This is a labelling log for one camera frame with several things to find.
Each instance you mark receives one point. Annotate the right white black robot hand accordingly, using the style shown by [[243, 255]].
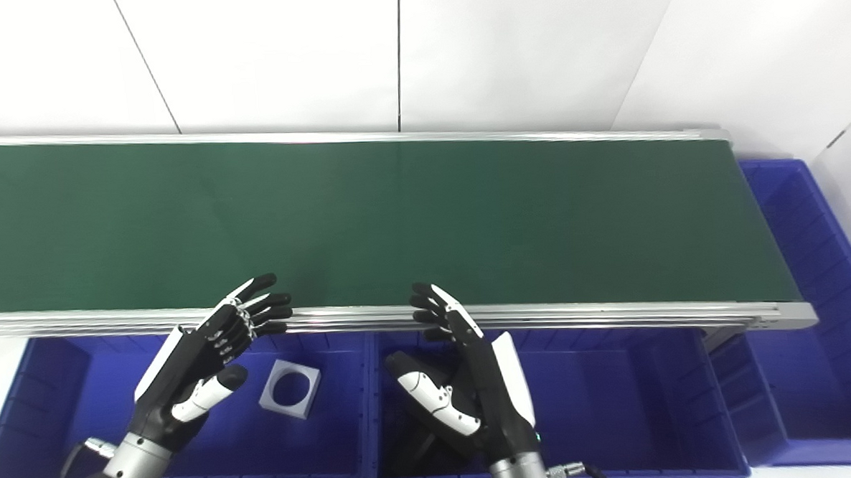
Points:
[[486, 394]]

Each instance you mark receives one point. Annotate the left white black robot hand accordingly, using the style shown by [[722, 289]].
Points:
[[200, 349]]

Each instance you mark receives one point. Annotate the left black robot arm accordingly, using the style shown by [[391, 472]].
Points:
[[120, 475]]

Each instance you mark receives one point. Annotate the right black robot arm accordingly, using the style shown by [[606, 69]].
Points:
[[518, 475]]

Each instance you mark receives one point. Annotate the black part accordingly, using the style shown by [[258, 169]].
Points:
[[413, 448]]

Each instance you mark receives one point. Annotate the white square part round hole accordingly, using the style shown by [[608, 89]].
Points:
[[304, 411]]

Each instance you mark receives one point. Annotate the blue plastic bin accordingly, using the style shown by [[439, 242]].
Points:
[[619, 396], [798, 395], [45, 413]]

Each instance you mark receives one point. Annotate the green conveyor belt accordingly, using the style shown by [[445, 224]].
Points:
[[396, 219]]

